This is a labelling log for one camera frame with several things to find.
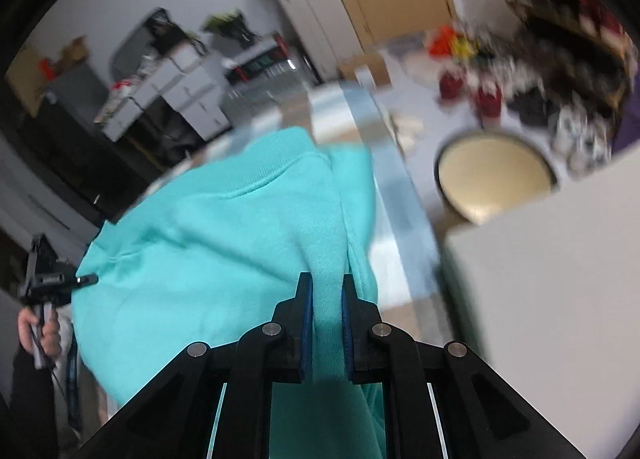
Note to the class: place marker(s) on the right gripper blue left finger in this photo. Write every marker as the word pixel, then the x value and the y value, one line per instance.
pixel 304 313

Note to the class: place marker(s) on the cardboard box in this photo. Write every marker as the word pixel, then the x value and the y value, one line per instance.
pixel 368 70

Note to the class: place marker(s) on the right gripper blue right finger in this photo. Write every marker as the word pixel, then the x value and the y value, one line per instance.
pixel 348 290

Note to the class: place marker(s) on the wooden shoe rack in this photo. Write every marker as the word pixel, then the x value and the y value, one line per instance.
pixel 580 47

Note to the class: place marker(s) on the white drawer cabinet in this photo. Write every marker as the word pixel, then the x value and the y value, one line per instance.
pixel 180 80

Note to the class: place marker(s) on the person left hand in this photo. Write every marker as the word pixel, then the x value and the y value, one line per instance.
pixel 50 340

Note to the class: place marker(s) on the white wardrobe cabinet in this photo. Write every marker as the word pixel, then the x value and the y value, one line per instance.
pixel 326 33

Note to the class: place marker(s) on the teal zip hoodie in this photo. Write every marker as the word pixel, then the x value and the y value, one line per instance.
pixel 210 255

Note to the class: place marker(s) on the round beige stool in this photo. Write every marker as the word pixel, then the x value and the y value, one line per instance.
pixel 480 174

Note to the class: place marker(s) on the plaid checkered bed blanket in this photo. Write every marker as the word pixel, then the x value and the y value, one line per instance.
pixel 403 252

